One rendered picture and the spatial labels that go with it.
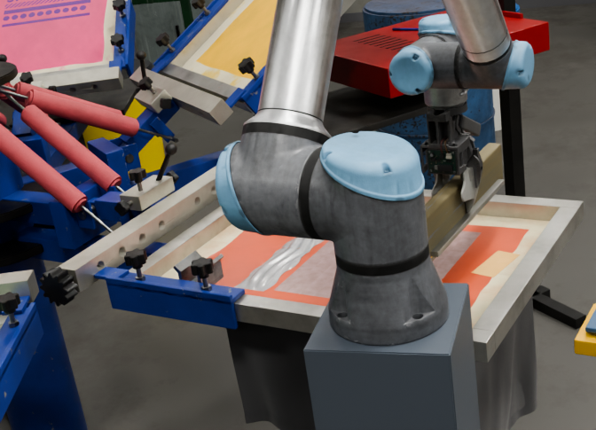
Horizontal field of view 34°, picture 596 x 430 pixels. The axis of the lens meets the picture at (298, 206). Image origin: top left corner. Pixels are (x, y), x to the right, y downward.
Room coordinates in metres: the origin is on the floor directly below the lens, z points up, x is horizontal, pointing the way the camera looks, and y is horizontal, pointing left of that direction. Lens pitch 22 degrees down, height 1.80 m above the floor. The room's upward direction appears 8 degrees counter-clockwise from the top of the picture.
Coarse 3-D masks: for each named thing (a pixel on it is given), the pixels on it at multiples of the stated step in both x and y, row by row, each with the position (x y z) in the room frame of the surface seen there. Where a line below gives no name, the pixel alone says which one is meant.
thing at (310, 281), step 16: (208, 256) 1.89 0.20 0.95; (224, 256) 1.88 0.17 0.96; (240, 256) 1.87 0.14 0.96; (256, 256) 1.85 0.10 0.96; (304, 256) 1.82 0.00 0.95; (320, 256) 1.81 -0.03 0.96; (224, 272) 1.80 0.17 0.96; (240, 272) 1.79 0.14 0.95; (288, 272) 1.75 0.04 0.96; (304, 272) 1.74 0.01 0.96; (320, 272) 1.73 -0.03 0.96; (448, 272) 1.65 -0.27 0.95; (464, 272) 1.64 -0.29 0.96; (272, 288) 1.69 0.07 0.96; (288, 288) 1.68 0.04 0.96; (304, 288) 1.67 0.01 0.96; (320, 288) 1.66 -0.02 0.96; (480, 288) 1.57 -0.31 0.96; (320, 304) 1.60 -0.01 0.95
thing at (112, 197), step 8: (112, 192) 2.14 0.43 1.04; (120, 192) 2.13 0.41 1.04; (96, 200) 2.11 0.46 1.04; (104, 200) 2.10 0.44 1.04; (112, 200) 2.09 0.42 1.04; (120, 200) 2.08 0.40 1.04; (160, 200) 2.04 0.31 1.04; (96, 208) 2.11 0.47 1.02; (104, 208) 2.10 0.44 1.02; (112, 208) 2.08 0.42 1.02; (104, 216) 2.10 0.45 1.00; (112, 216) 2.09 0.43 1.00; (136, 216) 2.05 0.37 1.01
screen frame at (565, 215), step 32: (224, 224) 2.03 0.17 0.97; (576, 224) 1.77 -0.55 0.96; (160, 256) 1.85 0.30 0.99; (544, 256) 1.59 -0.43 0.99; (512, 288) 1.49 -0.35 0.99; (256, 320) 1.56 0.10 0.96; (288, 320) 1.52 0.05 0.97; (480, 320) 1.39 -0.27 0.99; (512, 320) 1.43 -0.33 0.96; (480, 352) 1.33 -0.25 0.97
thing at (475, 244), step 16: (240, 240) 1.95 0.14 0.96; (256, 240) 1.94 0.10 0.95; (272, 240) 1.92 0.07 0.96; (288, 240) 1.91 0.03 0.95; (464, 240) 1.78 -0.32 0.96; (480, 240) 1.77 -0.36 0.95; (496, 240) 1.76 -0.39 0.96; (512, 240) 1.75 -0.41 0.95; (448, 256) 1.72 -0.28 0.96; (464, 256) 1.71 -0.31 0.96; (480, 256) 1.70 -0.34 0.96
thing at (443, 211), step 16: (496, 144) 1.81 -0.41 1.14; (496, 160) 1.78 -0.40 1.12; (496, 176) 1.77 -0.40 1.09; (448, 192) 1.59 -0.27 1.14; (480, 192) 1.70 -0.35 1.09; (432, 208) 1.52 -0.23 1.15; (448, 208) 1.57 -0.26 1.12; (464, 208) 1.63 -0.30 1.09; (432, 224) 1.51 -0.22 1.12; (448, 224) 1.56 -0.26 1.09; (432, 240) 1.50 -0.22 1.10
